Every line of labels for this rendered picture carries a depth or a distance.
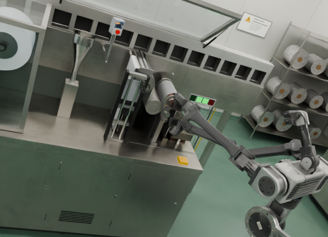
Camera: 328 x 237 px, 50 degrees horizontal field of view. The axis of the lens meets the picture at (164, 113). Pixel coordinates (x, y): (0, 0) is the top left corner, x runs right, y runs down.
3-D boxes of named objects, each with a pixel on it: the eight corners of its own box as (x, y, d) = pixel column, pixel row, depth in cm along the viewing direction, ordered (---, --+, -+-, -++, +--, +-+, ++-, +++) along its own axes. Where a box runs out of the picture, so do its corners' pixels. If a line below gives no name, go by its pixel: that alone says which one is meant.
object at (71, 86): (52, 117, 249) (71, 43, 225) (53, 107, 261) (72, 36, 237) (72, 120, 254) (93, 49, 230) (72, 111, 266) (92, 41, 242)
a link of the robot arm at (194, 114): (178, 114, 188) (190, 99, 187) (183, 117, 201) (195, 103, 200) (242, 172, 175) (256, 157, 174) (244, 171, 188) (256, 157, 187)
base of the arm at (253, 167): (249, 185, 169) (260, 166, 164) (237, 174, 174) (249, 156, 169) (260, 183, 175) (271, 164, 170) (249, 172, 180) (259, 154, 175)
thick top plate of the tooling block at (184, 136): (172, 138, 271) (174, 131, 269) (161, 111, 305) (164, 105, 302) (190, 141, 277) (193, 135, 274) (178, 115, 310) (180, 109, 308)
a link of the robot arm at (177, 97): (186, 114, 234) (194, 104, 233) (173, 103, 230) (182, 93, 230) (182, 109, 245) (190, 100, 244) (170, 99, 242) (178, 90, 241)
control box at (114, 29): (112, 35, 223) (116, 20, 219) (108, 31, 227) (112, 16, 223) (121, 36, 227) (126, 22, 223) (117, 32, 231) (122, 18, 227)
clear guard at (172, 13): (78, -39, 195) (78, -40, 195) (67, -3, 241) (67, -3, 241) (236, 17, 232) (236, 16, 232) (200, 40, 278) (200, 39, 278)
